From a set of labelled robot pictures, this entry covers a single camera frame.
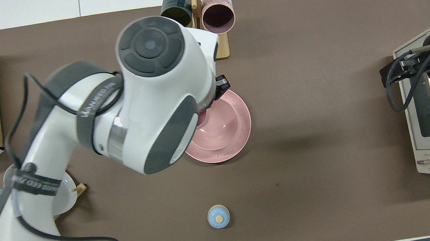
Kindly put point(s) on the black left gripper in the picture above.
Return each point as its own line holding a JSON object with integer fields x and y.
{"x": 222, "y": 85}

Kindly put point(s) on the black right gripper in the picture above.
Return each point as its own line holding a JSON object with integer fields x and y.
{"x": 417, "y": 62}

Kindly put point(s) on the pink bowl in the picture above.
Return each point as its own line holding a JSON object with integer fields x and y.
{"x": 224, "y": 123}

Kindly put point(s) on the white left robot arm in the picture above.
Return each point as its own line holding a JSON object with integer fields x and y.
{"x": 145, "y": 105}

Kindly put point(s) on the wooden mug rack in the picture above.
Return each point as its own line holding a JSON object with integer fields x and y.
{"x": 221, "y": 48}

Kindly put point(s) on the pink plate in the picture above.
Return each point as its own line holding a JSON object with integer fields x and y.
{"x": 244, "y": 133}

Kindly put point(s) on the pink mug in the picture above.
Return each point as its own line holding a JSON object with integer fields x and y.
{"x": 218, "y": 15}

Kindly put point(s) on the dark teal mug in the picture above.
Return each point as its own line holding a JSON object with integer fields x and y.
{"x": 176, "y": 10}

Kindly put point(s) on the brown table mat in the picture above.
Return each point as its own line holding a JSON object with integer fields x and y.
{"x": 330, "y": 163}

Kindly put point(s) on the small blue call bell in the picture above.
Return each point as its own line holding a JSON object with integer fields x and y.
{"x": 218, "y": 217}

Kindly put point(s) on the wooden plate rack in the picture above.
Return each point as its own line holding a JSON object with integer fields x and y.
{"x": 80, "y": 189}

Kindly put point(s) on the grey plate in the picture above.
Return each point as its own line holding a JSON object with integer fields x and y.
{"x": 66, "y": 196}

